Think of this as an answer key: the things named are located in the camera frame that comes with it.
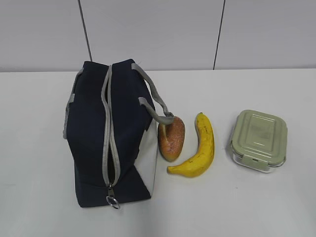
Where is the brown bread roll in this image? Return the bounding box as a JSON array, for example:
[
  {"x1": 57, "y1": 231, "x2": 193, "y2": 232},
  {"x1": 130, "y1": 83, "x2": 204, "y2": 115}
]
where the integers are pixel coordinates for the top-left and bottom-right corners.
[{"x1": 158, "y1": 117, "x2": 185, "y2": 162}]

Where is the navy blue lunch bag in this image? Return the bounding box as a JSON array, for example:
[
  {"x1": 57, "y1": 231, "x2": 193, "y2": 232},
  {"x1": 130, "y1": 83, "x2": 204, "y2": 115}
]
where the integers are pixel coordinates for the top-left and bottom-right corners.
[{"x1": 63, "y1": 59, "x2": 174, "y2": 209}]

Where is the yellow banana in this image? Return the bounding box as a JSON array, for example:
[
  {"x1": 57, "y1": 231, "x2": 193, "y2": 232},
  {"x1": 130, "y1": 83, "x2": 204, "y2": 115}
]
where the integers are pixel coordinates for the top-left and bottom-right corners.
[{"x1": 167, "y1": 113, "x2": 215, "y2": 178}]

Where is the silver zipper pull ring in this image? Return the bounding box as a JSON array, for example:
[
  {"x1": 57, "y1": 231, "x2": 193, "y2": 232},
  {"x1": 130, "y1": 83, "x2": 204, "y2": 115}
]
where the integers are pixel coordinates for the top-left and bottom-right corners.
[{"x1": 106, "y1": 186, "x2": 121, "y2": 205}]

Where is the green lidded glass container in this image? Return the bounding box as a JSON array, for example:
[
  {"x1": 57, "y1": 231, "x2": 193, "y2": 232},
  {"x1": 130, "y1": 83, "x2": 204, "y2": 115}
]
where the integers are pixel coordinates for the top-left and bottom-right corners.
[{"x1": 228, "y1": 110, "x2": 288, "y2": 173}]

